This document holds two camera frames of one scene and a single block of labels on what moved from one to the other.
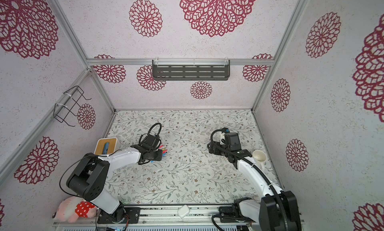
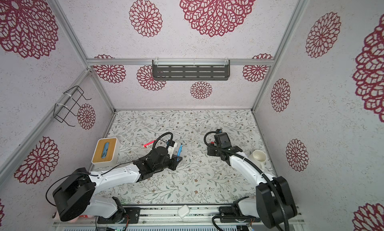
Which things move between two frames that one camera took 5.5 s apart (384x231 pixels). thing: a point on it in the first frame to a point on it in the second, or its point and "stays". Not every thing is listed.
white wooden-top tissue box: x=100 y=144 stays
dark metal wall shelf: x=191 y=69 stays
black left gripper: x=159 y=157 to x=174 y=159
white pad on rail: x=183 y=211 stays
